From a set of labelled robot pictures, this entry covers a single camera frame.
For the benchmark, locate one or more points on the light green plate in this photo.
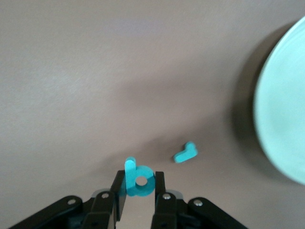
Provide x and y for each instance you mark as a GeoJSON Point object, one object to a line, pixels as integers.
{"type": "Point", "coordinates": [286, 107]}

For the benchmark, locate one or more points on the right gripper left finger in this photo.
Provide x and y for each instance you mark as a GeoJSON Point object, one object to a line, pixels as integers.
{"type": "Point", "coordinates": [100, 212]}

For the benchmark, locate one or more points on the teal foam letter r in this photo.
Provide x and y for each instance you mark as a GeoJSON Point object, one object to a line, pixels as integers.
{"type": "Point", "coordinates": [184, 156]}

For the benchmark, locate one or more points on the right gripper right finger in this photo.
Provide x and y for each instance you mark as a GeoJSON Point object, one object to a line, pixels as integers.
{"type": "Point", "coordinates": [171, 212]}

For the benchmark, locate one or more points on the brown table cover sheet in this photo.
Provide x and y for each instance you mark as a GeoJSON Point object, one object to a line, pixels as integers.
{"type": "Point", "coordinates": [71, 71]}

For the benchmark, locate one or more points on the teal foam letter q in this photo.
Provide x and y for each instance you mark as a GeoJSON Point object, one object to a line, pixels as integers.
{"type": "Point", "coordinates": [129, 176]}

